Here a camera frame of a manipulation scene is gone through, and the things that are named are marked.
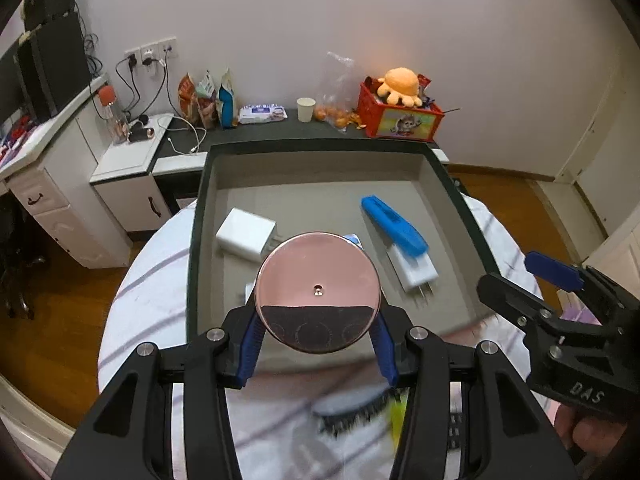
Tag clear plastic bag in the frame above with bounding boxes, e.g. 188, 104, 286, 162
315, 51, 361, 128

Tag white plug charger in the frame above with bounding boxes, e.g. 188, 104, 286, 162
385, 247, 440, 301

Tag white nightstand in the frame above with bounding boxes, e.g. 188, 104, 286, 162
90, 112, 176, 233

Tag blue and white snack bag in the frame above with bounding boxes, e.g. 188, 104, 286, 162
216, 67, 240, 128

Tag white cabinet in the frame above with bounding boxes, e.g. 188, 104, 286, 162
582, 205, 640, 281

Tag black box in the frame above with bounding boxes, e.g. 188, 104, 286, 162
22, 0, 76, 33

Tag orange snack bag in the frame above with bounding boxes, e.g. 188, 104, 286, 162
179, 74, 201, 116

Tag orange octopus plush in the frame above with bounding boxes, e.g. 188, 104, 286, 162
376, 67, 423, 107

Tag person's right hand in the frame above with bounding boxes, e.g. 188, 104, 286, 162
552, 402, 631, 466

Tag red cap water bottle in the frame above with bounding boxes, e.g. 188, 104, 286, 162
98, 85, 128, 146

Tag pile of tangerines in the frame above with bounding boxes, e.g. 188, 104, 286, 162
315, 102, 366, 133

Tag black top low cabinet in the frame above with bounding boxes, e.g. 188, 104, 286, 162
152, 107, 451, 211

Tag black power cables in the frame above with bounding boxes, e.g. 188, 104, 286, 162
115, 52, 168, 121

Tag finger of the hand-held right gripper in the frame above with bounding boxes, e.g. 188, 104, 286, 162
524, 251, 640, 331
476, 272, 562, 337

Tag black remote control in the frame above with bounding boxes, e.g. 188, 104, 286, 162
447, 410, 463, 453

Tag black computer monitor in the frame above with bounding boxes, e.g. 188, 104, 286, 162
0, 50, 26, 126

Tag white desk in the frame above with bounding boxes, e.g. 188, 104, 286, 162
0, 75, 133, 268

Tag white charging cable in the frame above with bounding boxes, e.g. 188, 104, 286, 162
160, 115, 208, 154

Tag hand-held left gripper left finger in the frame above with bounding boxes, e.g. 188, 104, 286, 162
52, 305, 261, 480

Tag white door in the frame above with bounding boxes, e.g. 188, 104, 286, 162
555, 60, 640, 196

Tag wet wipes pack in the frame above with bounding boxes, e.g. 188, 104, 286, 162
238, 103, 288, 124

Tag red storage crate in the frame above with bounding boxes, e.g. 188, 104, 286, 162
357, 80, 445, 141

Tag white wall socket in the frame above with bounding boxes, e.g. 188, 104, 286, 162
124, 36, 177, 68

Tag grey tray box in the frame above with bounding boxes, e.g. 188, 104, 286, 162
185, 140, 503, 375

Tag white cube charger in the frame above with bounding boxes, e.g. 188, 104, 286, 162
216, 207, 277, 262

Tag black hairbrush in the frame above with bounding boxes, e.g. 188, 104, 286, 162
312, 390, 396, 438

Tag round rose-gold mirror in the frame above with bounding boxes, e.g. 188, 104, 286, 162
253, 231, 383, 356

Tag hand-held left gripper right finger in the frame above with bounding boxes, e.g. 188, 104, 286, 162
372, 307, 578, 480

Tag green and white snack bag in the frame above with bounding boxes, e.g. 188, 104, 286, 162
195, 71, 218, 128

